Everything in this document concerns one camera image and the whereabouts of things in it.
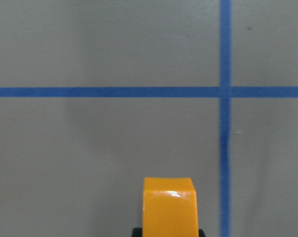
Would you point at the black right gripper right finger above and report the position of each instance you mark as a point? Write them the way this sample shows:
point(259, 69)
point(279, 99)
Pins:
point(201, 233)

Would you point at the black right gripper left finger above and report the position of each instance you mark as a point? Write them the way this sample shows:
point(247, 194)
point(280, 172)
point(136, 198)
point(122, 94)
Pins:
point(136, 232)

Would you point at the orange trapezoid block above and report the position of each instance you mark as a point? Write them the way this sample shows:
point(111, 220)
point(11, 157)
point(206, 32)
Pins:
point(169, 208)

